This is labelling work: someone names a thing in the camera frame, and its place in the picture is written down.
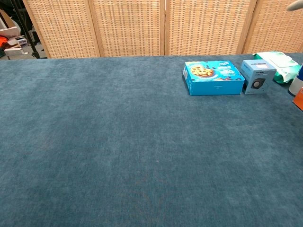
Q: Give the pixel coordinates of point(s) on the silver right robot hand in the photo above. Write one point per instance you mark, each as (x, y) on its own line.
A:
(295, 5)

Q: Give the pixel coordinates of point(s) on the small light blue speaker box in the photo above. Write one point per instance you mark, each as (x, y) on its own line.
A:
(256, 75)

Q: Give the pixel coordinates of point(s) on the orange biscuit box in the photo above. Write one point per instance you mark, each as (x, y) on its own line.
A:
(299, 99)

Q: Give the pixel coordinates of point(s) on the blue cookie box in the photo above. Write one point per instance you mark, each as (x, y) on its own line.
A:
(213, 80)

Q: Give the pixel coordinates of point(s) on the green wet wipes pack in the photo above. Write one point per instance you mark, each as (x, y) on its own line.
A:
(277, 60)

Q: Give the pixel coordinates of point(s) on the blue soda can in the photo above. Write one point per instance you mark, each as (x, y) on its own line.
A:
(297, 84)

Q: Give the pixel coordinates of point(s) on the wicker folding screen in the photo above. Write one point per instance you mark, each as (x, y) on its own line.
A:
(132, 28)

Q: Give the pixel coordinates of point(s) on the dark blue table cloth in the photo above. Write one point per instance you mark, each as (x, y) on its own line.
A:
(118, 142)

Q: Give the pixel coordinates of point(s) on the black tripod stand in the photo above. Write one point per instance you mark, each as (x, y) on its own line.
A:
(29, 40)

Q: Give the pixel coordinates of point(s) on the orange cloth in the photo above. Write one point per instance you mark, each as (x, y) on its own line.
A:
(3, 42)

